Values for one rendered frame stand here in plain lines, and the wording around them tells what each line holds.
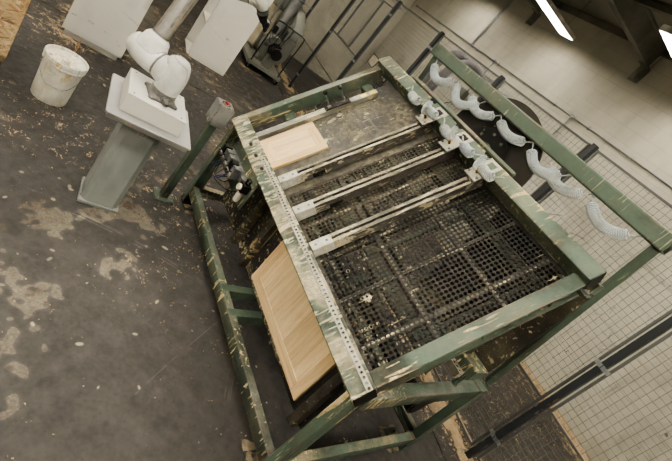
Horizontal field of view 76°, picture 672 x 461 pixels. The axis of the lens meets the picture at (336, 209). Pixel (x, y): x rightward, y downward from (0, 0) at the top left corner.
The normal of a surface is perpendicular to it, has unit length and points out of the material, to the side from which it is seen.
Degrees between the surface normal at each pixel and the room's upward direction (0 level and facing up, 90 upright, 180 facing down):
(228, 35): 90
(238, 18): 90
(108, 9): 90
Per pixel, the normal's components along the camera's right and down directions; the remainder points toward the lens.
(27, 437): 0.63, -0.69
